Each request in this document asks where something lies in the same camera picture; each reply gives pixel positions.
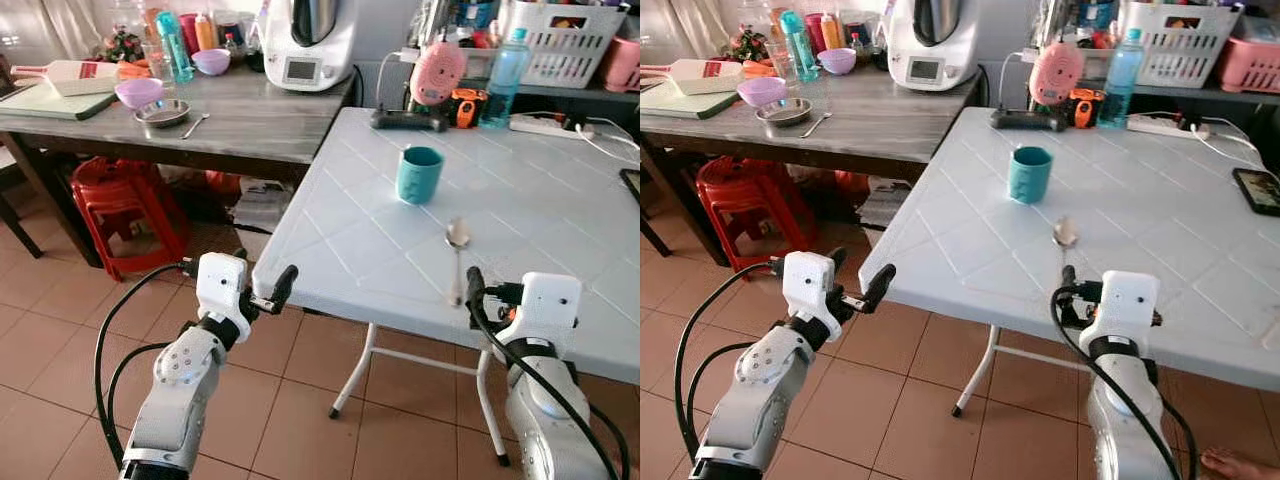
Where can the white kitchen appliance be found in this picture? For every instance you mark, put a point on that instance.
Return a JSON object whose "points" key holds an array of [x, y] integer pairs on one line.
{"points": [[933, 50], [310, 50]]}

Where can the small purple bowl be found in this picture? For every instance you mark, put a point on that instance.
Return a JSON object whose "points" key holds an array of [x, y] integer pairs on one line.
{"points": [[211, 62], [837, 62]]}

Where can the blue plastic water bottle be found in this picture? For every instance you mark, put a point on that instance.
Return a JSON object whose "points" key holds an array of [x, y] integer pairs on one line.
{"points": [[1121, 85], [504, 85]]}

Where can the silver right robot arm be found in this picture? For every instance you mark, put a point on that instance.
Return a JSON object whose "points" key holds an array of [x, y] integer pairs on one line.
{"points": [[1125, 420], [545, 420]]}

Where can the pink plastic basket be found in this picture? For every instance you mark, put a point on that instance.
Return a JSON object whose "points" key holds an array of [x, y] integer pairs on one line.
{"points": [[1250, 65], [622, 65]]}

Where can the teal cup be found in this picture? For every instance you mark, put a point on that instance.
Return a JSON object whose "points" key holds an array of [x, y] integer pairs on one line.
{"points": [[1029, 176], [419, 176]]}

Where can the grey wooden table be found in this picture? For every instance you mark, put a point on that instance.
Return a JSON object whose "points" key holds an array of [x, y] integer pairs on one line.
{"points": [[880, 125], [250, 125]]}

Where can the orange black tape measure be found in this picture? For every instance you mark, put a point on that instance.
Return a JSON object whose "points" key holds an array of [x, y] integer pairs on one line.
{"points": [[466, 108], [1085, 108]]}

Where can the teal drinking bottle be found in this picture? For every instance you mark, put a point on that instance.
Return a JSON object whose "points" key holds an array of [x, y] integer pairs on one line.
{"points": [[175, 48], [800, 48]]}

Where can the red plastic stool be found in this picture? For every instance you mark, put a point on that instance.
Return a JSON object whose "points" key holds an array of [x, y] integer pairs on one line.
{"points": [[745, 195], [125, 200]]}

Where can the person's bare foot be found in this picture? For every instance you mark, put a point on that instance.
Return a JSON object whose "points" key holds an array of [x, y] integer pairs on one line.
{"points": [[1235, 465]]}

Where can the pink handheld fan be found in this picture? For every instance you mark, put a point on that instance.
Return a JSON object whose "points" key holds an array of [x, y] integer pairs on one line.
{"points": [[1057, 72], [438, 72]]}

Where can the white red knife box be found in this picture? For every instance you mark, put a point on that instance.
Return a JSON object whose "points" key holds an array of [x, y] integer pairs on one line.
{"points": [[75, 74], [700, 72]]}

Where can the white power strip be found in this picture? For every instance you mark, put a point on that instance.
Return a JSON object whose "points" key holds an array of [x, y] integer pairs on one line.
{"points": [[545, 125], [1165, 125]]}

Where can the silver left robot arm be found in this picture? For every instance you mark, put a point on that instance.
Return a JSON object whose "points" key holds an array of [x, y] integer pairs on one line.
{"points": [[765, 375], [185, 372]]}

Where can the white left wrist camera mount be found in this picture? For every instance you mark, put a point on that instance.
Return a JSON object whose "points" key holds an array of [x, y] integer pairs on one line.
{"points": [[220, 283], [806, 282]]}

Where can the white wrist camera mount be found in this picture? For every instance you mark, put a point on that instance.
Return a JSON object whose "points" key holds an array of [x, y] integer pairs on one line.
{"points": [[220, 283], [806, 282], [1128, 305], [550, 305]]}

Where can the metal bowl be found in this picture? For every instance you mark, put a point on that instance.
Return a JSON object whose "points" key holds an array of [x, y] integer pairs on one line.
{"points": [[163, 113], [784, 112]]}

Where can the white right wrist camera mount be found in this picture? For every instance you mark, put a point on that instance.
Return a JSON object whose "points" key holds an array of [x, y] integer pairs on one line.
{"points": [[1128, 305], [550, 305]]}

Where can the white plastic folding table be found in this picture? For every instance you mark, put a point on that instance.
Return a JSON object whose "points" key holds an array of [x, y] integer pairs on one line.
{"points": [[540, 210], [1150, 230]]}

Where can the small metal spoon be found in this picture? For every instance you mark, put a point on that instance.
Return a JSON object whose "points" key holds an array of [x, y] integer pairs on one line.
{"points": [[193, 126], [816, 125]]}

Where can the black smartphone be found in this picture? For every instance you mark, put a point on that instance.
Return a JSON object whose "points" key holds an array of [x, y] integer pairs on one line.
{"points": [[1258, 190], [632, 182]]}

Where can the large purple bowl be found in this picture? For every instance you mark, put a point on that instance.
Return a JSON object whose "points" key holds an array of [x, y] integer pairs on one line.
{"points": [[762, 91], [138, 92]]}

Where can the white plastic basket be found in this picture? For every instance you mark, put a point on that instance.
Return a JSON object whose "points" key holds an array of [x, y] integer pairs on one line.
{"points": [[1185, 45], [565, 45]]}

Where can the black flat device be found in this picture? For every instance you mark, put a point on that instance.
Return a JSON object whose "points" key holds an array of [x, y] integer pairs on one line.
{"points": [[408, 120], [1027, 119]]}

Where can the green cutting board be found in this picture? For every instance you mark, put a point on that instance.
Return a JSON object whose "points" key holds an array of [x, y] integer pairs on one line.
{"points": [[55, 102], [685, 102]]}

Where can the small red flower plant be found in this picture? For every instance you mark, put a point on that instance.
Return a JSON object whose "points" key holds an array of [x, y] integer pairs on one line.
{"points": [[120, 46], [746, 46]]}

